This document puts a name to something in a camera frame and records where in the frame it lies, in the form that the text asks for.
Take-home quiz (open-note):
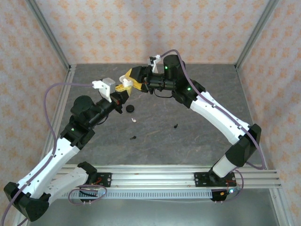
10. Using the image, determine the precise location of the wide aluminium mounting rail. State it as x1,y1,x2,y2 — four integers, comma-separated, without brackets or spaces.
28,164,282,190

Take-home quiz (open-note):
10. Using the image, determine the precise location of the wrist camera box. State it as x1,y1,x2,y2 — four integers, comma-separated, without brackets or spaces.
147,54,163,73
91,77,117,104

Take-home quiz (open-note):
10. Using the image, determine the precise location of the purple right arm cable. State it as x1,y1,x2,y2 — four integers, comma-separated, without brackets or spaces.
161,49,268,203

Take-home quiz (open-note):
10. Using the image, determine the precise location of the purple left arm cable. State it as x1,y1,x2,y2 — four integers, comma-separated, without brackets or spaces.
3,82,108,223

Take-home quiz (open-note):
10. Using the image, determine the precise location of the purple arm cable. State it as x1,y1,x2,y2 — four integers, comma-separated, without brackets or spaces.
3,82,108,223
161,49,268,203

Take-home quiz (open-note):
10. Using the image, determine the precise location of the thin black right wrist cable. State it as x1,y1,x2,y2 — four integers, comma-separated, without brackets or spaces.
154,90,175,98

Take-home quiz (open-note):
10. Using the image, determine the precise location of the black bracket under duct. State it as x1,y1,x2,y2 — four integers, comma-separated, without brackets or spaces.
211,189,236,203
79,189,99,203

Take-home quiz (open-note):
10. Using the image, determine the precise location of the grey metal sheet panel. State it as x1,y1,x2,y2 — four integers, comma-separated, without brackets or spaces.
28,199,280,226

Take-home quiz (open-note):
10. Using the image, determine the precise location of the red and orange base wiring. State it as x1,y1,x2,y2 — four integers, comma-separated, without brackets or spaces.
221,180,241,196
89,176,104,189

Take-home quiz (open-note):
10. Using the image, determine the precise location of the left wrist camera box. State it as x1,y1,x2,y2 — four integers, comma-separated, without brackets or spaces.
91,77,117,104

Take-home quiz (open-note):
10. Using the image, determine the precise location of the aluminium corner post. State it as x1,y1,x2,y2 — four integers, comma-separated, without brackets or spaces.
234,0,281,71
26,0,72,70

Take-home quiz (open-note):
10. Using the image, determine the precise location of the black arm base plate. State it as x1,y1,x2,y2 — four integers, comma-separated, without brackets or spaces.
194,172,237,188
88,172,112,188

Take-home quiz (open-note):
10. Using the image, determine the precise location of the aluminium lower frame bar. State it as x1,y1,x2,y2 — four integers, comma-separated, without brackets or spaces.
269,188,293,226

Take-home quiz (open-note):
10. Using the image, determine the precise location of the aluminium table side rail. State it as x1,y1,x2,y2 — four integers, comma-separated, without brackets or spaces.
41,65,77,170

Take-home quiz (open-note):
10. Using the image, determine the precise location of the grey slotted cable duct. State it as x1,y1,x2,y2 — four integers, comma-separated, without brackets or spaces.
60,190,214,200

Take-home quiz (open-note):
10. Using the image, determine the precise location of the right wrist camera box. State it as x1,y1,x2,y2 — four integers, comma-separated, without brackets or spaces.
147,54,163,73

